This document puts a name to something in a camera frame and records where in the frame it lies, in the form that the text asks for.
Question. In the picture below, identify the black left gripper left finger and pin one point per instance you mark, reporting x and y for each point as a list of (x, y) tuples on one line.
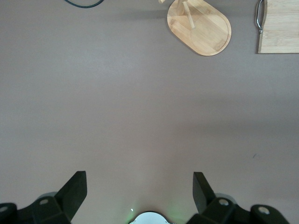
[(46, 210)]

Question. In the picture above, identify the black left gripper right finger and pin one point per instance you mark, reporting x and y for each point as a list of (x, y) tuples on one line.
[(222, 212)]

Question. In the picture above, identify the brown table cover sheet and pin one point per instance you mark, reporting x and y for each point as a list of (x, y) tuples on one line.
[(140, 93)]

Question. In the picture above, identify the wooden mug tree stand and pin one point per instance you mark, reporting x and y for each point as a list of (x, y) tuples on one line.
[(205, 35)]

